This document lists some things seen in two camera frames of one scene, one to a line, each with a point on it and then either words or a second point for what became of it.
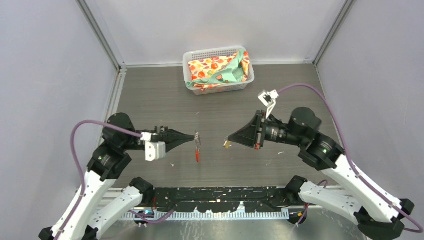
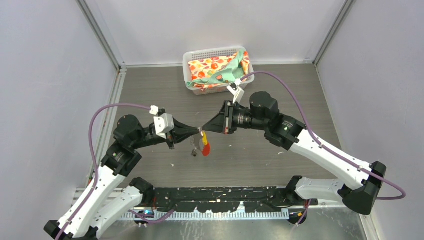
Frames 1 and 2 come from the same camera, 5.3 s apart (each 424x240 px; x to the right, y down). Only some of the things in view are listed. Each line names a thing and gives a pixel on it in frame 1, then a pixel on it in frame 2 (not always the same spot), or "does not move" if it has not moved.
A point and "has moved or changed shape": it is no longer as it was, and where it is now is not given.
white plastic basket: x=214 y=70 does not move
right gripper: x=250 y=134 -> x=220 y=123
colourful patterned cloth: x=210 y=71 does not move
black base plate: x=222 y=199 does not move
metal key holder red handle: x=198 y=143 has moved or changed shape
